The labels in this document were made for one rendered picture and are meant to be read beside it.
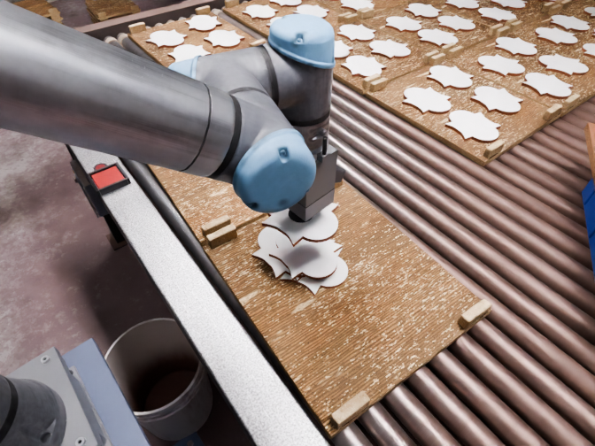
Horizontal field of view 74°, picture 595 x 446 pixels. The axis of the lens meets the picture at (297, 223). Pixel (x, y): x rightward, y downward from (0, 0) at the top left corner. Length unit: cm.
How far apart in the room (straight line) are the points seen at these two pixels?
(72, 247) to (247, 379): 171
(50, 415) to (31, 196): 211
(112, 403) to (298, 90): 57
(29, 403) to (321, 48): 56
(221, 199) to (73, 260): 142
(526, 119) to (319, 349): 87
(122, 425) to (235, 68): 56
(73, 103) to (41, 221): 221
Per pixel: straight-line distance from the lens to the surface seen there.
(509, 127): 121
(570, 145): 128
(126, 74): 30
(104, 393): 77
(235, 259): 76
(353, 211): 85
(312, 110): 50
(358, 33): 160
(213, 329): 72
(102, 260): 215
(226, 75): 43
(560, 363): 80
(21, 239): 245
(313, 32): 47
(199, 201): 89
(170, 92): 31
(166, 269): 81
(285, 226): 65
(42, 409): 65
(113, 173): 103
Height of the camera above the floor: 154
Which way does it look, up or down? 48 degrees down
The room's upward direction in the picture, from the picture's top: straight up
